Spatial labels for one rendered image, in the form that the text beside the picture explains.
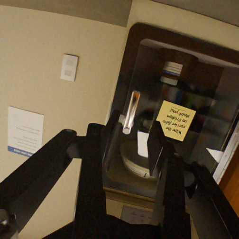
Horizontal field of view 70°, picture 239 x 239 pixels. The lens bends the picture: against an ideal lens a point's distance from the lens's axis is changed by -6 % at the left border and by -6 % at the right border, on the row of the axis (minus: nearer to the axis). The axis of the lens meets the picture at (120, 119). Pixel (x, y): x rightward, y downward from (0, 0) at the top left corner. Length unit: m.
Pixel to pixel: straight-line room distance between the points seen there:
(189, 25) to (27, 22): 0.76
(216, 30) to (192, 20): 0.06
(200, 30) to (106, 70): 0.52
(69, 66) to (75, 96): 0.15
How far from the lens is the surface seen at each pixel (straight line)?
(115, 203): 0.51
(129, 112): 0.35
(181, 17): 0.42
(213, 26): 0.44
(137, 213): 0.52
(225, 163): 0.51
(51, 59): 0.92
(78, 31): 0.88
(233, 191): 0.57
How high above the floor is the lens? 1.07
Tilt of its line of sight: 18 degrees up
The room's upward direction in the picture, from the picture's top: 166 degrees counter-clockwise
